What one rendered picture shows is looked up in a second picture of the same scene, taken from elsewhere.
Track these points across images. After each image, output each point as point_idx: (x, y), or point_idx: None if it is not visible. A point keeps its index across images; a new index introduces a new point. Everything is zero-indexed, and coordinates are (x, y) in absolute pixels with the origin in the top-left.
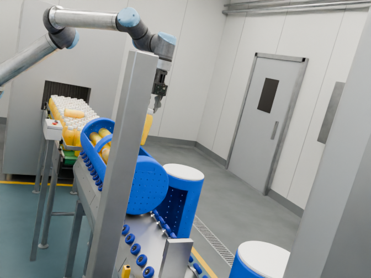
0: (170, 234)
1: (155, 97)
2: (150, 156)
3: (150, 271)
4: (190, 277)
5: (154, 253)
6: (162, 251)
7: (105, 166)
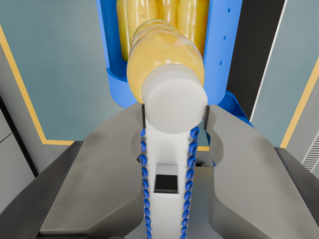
0: (190, 132)
1: (209, 212)
2: (206, 43)
3: (143, 176)
4: (184, 168)
5: (165, 138)
6: (175, 136)
7: (98, 13)
